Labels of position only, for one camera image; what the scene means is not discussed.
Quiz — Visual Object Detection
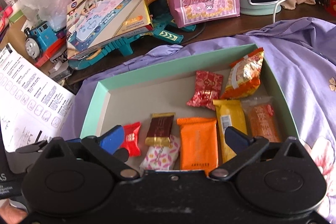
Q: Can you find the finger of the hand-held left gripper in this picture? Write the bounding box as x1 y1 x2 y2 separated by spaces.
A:
115 148 130 162
16 138 83 154

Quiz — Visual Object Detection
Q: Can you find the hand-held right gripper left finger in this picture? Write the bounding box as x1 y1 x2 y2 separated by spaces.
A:
39 126 140 180

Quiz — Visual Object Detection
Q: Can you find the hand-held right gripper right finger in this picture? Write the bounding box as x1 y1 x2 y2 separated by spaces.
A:
209 126 314 180

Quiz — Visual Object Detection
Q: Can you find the small red candy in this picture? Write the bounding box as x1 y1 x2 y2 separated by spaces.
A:
120 122 142 157

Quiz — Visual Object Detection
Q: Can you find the mustard yellow snack bar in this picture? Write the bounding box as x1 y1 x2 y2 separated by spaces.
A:
213 99 248 165

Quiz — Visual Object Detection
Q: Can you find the translucent salmon snack packet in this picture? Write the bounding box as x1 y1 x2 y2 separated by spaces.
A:
241 97 282 143

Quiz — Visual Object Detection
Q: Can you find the pink floral snack packet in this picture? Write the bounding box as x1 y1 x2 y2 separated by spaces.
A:
139 135 181 171

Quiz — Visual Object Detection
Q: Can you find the plain orange snack packet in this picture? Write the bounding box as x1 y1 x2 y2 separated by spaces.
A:
177 118 219 176

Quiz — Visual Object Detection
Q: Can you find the dark brown chocolate packet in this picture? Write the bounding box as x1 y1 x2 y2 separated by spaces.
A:
145 112 176 147

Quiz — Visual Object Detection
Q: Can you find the red patterned foil packet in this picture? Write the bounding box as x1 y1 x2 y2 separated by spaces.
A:
186 70 224 111

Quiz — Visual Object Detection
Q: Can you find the mint green cardboard box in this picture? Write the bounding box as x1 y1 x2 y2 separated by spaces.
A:
79 43 300 172

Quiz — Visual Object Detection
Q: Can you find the orange white-banded noodle snack packet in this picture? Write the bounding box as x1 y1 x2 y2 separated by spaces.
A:
221 48 264 100

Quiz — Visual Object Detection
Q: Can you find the person's left hand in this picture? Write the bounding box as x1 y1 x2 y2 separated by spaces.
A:
0 202 28 224

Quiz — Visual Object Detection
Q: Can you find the white instruction sheet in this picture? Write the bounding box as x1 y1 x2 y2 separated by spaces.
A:
0 43 76 153

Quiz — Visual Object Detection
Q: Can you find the black white small box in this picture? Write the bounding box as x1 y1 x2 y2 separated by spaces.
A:
48 52 72 80

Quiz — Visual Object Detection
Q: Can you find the teal toy launcher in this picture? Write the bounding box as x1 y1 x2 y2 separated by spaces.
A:
68 21 198 72

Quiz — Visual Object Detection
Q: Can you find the purple floral blanket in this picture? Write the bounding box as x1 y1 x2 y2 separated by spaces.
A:
60 17 336 224

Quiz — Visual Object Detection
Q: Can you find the blue toy train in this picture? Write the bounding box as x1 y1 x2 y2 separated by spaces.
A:
24 20 67 60

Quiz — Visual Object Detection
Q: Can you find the brown cardboard box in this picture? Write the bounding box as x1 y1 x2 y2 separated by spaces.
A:
0 10 36 52

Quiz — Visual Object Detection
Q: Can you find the doodle mat toy box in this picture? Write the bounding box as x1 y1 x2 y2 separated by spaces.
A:
66 0 154 60

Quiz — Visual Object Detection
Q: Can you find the clear plastic bag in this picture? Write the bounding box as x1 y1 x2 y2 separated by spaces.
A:
19 0 73 31

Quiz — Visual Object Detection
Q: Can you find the white cable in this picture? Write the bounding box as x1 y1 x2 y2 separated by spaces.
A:
272 0 290 24

